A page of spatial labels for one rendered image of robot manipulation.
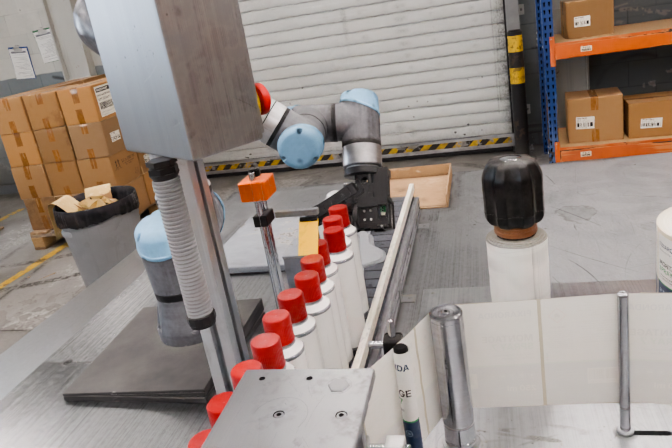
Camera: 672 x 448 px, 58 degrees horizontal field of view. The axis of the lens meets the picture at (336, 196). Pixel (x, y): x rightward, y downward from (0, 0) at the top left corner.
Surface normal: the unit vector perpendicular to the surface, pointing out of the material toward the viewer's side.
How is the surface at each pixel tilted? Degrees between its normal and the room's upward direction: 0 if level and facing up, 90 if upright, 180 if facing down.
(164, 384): 4
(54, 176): 90
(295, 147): 92
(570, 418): 0
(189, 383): 4
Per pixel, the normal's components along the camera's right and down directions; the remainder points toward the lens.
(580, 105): -0.29, 0.33
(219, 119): 0.67, 0.12
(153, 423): -0.16, -0.94
